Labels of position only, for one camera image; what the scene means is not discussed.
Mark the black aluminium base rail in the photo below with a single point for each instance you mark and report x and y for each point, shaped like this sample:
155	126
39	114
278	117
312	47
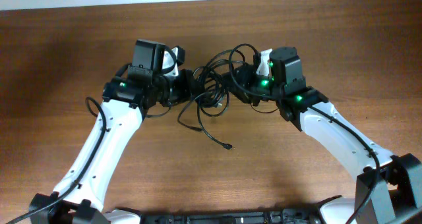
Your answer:
307	215

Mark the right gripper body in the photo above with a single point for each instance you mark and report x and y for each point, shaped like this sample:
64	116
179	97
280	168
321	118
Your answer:
255	84

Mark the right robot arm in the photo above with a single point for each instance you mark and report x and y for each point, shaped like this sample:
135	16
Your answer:
387	186

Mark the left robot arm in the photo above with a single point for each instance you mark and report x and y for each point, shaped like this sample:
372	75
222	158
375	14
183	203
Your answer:
79	196

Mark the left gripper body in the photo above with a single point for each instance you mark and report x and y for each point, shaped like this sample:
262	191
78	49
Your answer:
173	90

